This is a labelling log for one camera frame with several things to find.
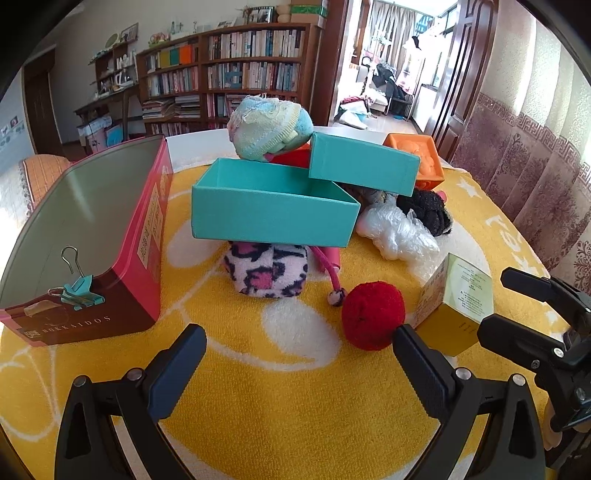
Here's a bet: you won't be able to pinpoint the yellow green medicine box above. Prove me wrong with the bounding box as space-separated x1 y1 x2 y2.
410 253 494 357

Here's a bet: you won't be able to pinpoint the black fuzzy sock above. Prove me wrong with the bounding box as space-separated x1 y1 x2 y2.
396 189 453 237

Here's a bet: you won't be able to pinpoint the red pompom ball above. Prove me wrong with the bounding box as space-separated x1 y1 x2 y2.
341 281 406 351

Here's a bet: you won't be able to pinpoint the clear plastic bag wad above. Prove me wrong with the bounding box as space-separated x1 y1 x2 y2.
356 202 440 262

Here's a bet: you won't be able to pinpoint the orange rubber cube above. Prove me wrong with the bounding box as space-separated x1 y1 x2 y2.
269 143 311 169
383 133 445 191

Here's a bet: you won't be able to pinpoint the pink foam twist roller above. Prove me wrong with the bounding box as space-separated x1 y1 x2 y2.
310 246 346 307

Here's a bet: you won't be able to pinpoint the teal cardboard box lid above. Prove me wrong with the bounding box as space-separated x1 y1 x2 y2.
308 132 421 196

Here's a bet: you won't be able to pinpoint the teal cardboard box tray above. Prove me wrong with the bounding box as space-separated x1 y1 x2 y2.
191 158 361 247

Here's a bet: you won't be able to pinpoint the pastel knitted sock ball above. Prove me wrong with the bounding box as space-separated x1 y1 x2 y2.
228 96 314 161

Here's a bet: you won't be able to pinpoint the purple patterned curtain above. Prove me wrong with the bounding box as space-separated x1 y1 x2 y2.
450 91 591 296

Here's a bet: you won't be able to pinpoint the teal binder clip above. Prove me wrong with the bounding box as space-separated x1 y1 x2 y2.
47 245 105 311

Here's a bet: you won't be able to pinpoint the yellow white towel mat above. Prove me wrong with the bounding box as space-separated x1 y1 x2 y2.
0 163 570 480

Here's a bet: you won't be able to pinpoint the red metal tin box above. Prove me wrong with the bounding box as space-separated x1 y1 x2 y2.
1 136 172 347

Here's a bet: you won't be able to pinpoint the grey knitted sock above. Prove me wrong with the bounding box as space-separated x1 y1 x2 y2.
342 184 398 209

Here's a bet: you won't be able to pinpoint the dark wooden door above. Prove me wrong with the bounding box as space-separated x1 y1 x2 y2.
426 0 499 161

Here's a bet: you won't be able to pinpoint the orange checked pillow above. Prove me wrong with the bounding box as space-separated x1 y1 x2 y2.
21 154 71 209

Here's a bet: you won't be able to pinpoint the dark wooden desk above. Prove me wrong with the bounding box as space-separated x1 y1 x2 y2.
74 84 142 141

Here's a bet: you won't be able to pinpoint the stacked gift boxes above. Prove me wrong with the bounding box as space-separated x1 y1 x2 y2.
276 0 329 28

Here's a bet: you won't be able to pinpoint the wooden bookshelf with books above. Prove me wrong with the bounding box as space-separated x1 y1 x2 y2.
136 23 322 136

